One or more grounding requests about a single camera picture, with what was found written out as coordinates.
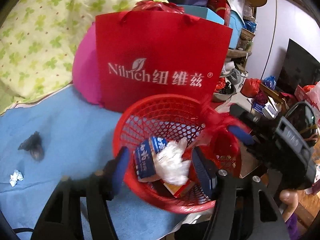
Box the black television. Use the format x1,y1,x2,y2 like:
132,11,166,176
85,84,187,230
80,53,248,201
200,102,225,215
276,39,320,94

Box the black plastic bag trash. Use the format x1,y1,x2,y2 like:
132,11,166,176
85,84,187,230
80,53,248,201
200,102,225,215
18,131,44,161

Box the dark red gift box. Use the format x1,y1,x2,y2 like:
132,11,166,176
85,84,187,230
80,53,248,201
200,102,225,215
207,0,231,27

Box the blue plastic storage bin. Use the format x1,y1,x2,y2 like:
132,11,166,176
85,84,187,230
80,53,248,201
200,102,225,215
229,10,245,49

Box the blue white snack bag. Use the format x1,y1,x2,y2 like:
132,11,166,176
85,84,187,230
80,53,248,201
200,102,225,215
133,136,168,183

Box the white paper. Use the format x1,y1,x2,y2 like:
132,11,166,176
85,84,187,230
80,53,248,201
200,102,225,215
9,170,24,187

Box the green clover quilt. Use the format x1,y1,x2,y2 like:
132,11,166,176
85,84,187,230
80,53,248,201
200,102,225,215
1,0,165,112

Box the red bag on floor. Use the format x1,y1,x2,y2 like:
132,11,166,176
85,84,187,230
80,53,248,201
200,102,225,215
240,79,261,98

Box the blue bag on floor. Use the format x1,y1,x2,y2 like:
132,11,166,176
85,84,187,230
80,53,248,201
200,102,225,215
263,76,276,90

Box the red plastic bag on top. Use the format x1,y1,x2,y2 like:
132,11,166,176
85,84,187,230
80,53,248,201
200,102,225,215
132,0,185,14

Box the red plastic bag trash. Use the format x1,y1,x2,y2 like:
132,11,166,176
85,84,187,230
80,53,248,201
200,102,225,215
187,101,251,150

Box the orange box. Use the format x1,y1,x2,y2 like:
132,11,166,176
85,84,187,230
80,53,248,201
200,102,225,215
163,180,195,198

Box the wooden shelf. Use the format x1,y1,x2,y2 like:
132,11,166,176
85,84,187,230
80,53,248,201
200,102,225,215
226,49,252,59

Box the white plastic bag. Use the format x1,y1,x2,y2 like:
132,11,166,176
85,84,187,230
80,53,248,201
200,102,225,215
154,137,191,186

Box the person's hand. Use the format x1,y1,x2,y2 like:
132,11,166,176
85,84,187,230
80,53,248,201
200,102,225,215
279,190,299,222

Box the metal basin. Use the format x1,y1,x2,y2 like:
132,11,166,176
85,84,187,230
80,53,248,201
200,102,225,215
213,81,236,102

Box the pink pillow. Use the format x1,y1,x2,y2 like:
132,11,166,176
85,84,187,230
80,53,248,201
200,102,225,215
72,22,103,107

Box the red Nilrich paper bag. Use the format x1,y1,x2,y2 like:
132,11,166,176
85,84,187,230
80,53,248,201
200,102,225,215
95,10,232,112

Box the light blue fashion box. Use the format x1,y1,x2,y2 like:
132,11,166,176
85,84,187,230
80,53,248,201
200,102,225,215
181,5,225,25

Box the light blue blanket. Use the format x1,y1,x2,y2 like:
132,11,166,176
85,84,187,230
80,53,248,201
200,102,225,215
0,83,190,240

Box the red trash basket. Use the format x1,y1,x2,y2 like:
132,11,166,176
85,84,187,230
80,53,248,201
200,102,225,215
113,94,241,214

